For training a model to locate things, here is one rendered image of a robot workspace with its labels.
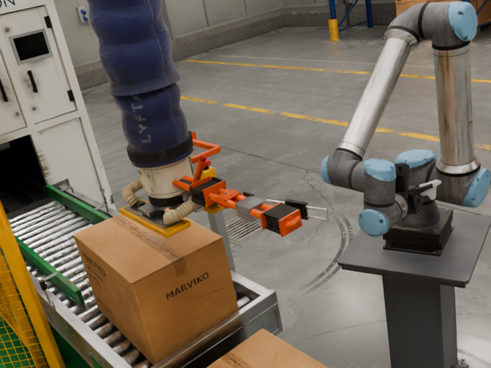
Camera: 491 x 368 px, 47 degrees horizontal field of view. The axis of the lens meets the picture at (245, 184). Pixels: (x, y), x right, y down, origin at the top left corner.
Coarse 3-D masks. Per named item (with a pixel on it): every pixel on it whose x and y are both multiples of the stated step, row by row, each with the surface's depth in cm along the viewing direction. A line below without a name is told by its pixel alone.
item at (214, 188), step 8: (208, 176) 182; (192, 184) 178; (200, 184) 180; (208, 184) 179; (216, 184) 174; (224, 184) 176; (192, 192) 176; (200, 192) 172; (208, 192) 173; (216, 192) 175; (192, 200) 178; (200, 200) 174; (208, 200) 174
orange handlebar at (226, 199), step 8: (200, 144) 221; (208, 144) 218; (208, 152) 210; (216, 152) 212; (192, 160) 206; (184, 176) 191; (176, 184) 187; (184, 184) 184; (224, 192) 170; (232, 192) 170; (240, 192) 169; (216, 200) 170; (224, 200) 166; (232, 200) 171; (240, 200) 167; (232, 208) 165; (264, 208) 158; (256, 216) 156; (288, 224) 147; (296, 224) 147
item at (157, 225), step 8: (144, 200) 210; (128, 208) 204; (136, 208) 203; (128, 216) 201; (136, 216) 197; (144, 216) 195; (152, 216) 194; (160, 216) 189; (144, 224) 192; (152, 224) 189; (160, 224) 187; (176, 224) 186; (184, 224) 185; (160, 232) 184; (168, 232) 182; (176, 232) 183
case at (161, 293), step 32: (96, 224) 249; (128, 224) 243; (192, 224) 232; (96, 256) 224; (128, 256) 216; (160, 256) 211; (192, 256) 210; (224, 256) 220; (96, 288) 246; (128, 288) 203; (160, 288) 205; (192, 288) 214; (224, 288) 223; (128, 320) 221; (160, 320) 208; (192, 320) 217; (160, 352) 212
